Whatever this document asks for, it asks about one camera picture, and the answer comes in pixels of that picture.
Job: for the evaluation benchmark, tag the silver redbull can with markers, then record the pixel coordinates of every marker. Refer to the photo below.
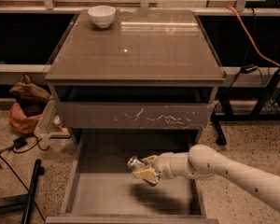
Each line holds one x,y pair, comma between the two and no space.
135,164

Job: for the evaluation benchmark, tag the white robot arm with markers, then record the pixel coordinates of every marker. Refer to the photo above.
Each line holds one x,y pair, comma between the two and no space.
202,162

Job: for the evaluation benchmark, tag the clear plastic bin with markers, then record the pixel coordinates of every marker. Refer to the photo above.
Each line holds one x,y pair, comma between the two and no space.
51,131

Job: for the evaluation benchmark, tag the white ceramic bowl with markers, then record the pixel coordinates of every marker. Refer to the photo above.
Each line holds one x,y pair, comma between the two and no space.
102,16

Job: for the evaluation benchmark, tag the orange cloth bag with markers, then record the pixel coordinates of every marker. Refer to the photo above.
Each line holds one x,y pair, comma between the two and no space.
23,118

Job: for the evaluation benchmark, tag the black power adapter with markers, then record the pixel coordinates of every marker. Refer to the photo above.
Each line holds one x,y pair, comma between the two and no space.
20,142

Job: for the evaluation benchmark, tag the black table frame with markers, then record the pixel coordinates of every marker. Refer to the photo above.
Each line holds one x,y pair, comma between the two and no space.
269,96

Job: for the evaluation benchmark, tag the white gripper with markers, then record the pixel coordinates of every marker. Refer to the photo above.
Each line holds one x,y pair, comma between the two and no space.
162,165

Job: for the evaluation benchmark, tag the open grey middle drawer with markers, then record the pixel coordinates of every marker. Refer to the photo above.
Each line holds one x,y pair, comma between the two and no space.
102,190

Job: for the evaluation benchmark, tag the grey drawer cabinet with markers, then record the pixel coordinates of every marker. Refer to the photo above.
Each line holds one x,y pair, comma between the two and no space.
150,71

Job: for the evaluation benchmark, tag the black metal stand leg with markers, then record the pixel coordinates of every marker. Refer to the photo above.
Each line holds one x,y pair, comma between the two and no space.
24,202

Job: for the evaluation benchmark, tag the black adapter on rail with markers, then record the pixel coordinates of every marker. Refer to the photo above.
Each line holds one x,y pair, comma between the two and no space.
248,68

